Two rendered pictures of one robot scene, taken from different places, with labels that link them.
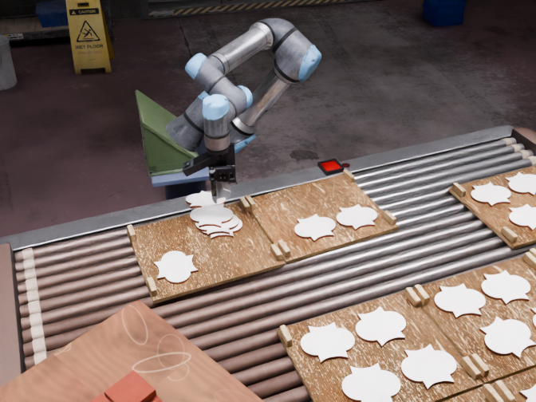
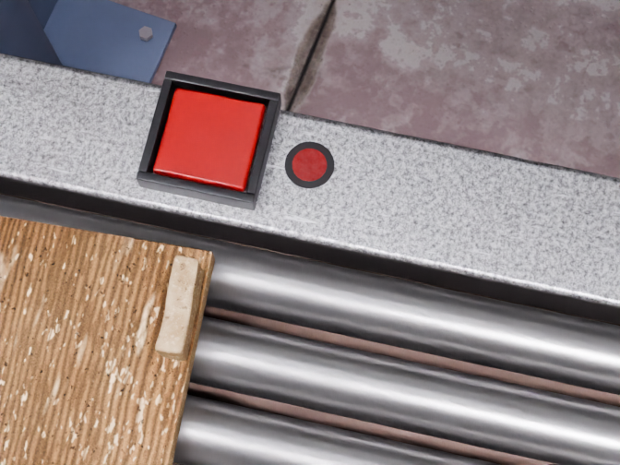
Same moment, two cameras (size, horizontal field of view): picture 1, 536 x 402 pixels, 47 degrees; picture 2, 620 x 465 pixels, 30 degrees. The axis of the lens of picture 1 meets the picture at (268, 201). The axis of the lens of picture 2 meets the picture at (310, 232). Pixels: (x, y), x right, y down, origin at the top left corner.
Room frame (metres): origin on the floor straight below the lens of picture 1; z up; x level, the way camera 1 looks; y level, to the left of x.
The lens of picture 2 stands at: (1.77, -0.46, 1.61)
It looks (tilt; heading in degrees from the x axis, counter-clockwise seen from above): 73 degrees down; 39
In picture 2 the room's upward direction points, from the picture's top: 4 degrees counter-clockwise
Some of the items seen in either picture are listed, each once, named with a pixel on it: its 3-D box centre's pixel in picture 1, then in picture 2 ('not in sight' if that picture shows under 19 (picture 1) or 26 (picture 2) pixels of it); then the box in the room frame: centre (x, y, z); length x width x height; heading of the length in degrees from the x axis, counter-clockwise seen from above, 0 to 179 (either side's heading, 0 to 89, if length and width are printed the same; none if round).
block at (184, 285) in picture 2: (348, 175); (181, 308); (1.85, -0.30, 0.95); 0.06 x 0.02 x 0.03; 24
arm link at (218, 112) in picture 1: (216, 116); not in sight; (1.58, 0.15, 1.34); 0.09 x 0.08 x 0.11; 150
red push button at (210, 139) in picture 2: (330, 167); (210, 140); (1.95, -0.24, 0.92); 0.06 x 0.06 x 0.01; 22
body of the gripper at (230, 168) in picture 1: (220, 162); not in sight; (1.58, 0.14, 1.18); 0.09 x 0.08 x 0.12; 95
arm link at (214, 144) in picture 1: (217, 139); not in sight; (1.58, 0.15, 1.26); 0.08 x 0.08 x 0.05
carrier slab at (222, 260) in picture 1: (202, 247); not in sight; (1.48, 0.21, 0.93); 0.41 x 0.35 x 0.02; 113
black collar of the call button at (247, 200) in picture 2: (330, 167); (209, 139); (1.95, -0.24, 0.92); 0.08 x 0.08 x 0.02; 22
